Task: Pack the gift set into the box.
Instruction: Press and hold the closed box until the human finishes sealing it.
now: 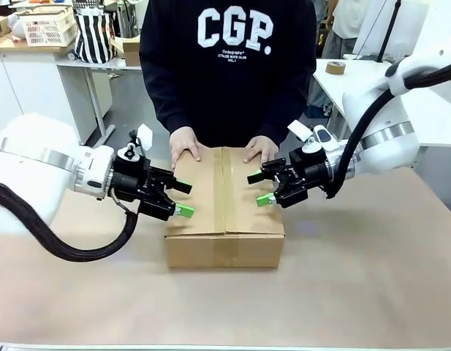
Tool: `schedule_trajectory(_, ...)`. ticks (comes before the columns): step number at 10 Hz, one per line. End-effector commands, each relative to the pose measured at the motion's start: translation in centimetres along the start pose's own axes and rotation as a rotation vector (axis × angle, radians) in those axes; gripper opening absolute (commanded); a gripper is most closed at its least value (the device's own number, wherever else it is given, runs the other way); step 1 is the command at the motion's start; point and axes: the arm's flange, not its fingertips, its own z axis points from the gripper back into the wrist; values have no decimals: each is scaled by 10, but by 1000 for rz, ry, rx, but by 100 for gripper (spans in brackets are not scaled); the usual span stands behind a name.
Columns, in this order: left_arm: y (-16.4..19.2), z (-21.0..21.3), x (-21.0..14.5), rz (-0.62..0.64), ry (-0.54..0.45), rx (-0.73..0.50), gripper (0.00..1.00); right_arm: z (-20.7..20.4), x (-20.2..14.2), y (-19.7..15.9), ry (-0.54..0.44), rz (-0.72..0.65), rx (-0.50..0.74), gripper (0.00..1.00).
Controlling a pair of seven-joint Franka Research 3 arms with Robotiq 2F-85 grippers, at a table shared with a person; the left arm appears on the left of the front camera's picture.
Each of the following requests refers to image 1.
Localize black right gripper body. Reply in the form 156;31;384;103
277;147;334;210

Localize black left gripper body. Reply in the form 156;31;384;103
111;156;177;222

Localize brown cardboard shipping box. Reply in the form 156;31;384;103
163;146;286;270

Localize small open cardboard box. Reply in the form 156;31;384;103
111;35;143;67

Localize person's left hand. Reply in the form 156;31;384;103
243;135;279;164

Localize person's right hand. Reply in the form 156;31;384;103
169;127;202;171

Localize person in black sweatshirt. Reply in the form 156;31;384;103
138;0;318;148

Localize brown packing tape roll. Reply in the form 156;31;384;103
325;59;348;77

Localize small white side table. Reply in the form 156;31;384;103
56;54;143;144

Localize white cabinet with wood top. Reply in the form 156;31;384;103
0;35;113;144

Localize large white desk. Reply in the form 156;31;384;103
311;53;451;149

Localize black white striped bag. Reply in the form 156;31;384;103
72;7;117;65

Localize black tripod pole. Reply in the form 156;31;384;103
376;0;404;62

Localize cream plastic crate with label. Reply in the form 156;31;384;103
21;8;78;48

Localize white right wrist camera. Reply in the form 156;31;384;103
287;120;340;155

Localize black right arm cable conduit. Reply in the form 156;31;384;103
324;59;451;200

